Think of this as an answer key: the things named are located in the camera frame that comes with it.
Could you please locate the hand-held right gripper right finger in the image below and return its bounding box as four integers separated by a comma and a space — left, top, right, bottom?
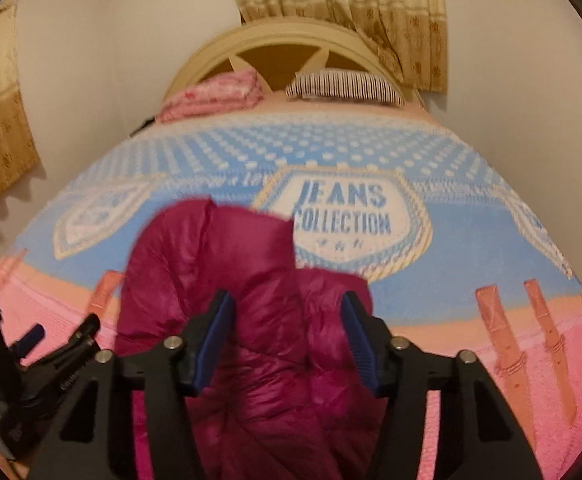
340, 290, 544, 480

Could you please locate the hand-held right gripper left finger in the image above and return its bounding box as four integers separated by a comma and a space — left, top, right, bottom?
28, 290, 236, 480

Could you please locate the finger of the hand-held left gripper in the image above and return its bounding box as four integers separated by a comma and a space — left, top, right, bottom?
21, 314, 102, 396
0, 261, 48, 406

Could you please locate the magenta puffer jacket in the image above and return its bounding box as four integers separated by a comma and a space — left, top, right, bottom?
116, 199, 386, 480

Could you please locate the blue and pink printed blanket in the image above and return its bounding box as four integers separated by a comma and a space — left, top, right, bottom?
0, 110, 582, 480

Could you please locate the pink folded quilt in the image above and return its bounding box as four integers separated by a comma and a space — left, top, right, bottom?
156, 70, 264, 123

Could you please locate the peach bed sheet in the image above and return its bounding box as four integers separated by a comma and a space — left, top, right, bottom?
256, 97, 436, 122

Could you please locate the striped pillow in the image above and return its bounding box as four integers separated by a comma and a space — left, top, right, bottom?
285, 70, 406, 107

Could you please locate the cream arched bed headboard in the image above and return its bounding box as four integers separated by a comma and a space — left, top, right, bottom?
163, 17, 426, 108

